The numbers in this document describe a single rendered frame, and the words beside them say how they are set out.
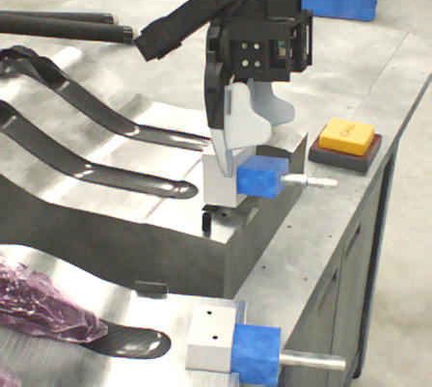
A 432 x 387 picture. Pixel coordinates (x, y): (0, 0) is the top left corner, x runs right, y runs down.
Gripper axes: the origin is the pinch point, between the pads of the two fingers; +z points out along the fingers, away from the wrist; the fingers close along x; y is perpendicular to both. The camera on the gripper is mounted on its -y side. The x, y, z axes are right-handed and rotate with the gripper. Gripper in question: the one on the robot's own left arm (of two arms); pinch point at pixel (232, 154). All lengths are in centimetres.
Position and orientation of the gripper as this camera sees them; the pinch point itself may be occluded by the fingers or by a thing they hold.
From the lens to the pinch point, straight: 82.7
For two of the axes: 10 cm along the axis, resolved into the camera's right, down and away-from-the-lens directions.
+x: 3.9, -3.4, 8.6
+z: 0.4, 9.4, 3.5
